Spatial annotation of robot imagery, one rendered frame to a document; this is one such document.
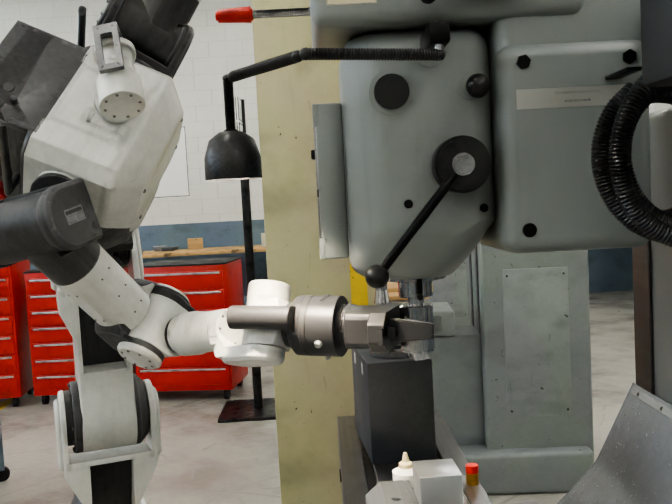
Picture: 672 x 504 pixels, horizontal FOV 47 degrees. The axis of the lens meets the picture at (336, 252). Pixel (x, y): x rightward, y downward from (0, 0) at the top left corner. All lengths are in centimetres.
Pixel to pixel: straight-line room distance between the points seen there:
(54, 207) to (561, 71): 70
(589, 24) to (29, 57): 85
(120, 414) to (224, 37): 897
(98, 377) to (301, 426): 144
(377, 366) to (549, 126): 60
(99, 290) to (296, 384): 170
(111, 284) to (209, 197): 893
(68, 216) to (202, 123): 908
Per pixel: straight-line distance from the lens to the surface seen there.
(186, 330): 126
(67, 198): 118
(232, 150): 96
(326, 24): 98
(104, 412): 160
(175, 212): 1024
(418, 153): 98
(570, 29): 103
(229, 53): 1030
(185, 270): 567
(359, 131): 99
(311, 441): 293
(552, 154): 99
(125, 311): 129
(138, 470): 167
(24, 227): 117
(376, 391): 141
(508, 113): 98
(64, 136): 125
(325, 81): 282
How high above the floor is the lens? 142
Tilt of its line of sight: 4 degrees down
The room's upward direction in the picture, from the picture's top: 3 degrees counter-clockwise
